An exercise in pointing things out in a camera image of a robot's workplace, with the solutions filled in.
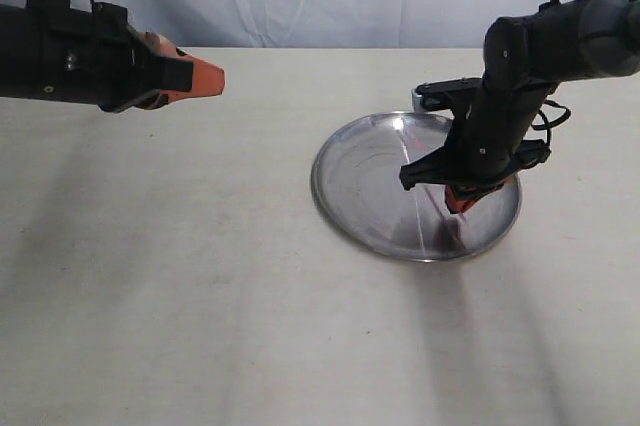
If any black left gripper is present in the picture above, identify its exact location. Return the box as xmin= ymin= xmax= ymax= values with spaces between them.
xmin=47 ymin=2 xmax=226 ymax=113

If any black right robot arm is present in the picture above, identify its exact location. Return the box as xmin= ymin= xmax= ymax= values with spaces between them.
xmin=399 ymin=0 xmax=639 ymax=214

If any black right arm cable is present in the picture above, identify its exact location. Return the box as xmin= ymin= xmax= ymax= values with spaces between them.
xmin=529 ymin=98 xmax=572 ymax=147

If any purple translucent plastic tube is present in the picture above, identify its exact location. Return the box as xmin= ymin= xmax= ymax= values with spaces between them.
xmin=399 ymin=135 xmax=468 ymax=224

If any round stainless steel plate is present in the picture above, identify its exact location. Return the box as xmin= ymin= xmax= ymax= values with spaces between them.
xmin=310 ymin=112 xmax=522 ymax=263

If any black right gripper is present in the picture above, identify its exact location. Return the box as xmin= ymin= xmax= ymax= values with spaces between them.
xmin=400 ymin=78 xmax=552 ymax=214

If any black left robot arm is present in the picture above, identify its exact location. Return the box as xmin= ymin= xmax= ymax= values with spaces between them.
xmin=1 ymin=0 xmax=226 ymax=113

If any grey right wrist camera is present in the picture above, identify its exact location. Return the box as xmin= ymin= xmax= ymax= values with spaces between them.
xmin=411 ymin=77 xmax=481 ymax=112

